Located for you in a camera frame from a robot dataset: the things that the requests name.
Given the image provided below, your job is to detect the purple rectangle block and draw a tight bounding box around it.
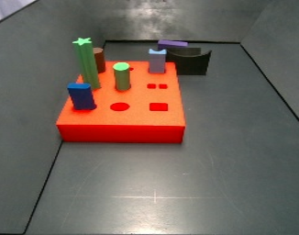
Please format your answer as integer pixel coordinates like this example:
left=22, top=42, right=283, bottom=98
left=157, top=39, right=188, bottom=50

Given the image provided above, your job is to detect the red foam peg board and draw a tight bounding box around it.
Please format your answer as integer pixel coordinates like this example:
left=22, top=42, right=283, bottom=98
left=56, top=62, right=187, bottom=143

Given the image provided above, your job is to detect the black curved fixture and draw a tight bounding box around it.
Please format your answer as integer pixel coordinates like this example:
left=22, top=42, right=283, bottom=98
left=167, top=48, right=212, bottom=75

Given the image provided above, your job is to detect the dark blue peg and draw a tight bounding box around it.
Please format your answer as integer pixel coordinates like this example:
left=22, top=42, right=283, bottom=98
left=67, top=83, right=97, bottom=110

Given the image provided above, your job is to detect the green cylinder peg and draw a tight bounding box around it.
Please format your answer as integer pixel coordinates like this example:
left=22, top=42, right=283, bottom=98
left=112, top=62, right=131, bottom=91

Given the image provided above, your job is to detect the light blue notched peg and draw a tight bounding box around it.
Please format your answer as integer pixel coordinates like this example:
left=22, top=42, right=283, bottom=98
left=148, top=49, right=167, bottom=73

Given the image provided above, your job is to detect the brown cylinder peg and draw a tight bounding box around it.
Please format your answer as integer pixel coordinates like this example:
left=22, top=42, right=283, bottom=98
left=93, top=48, right=105, bottom=73

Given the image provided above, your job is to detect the green star peg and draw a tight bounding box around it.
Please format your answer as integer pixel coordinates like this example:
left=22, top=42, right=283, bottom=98
left=72, top=38, right=100, bottom=90

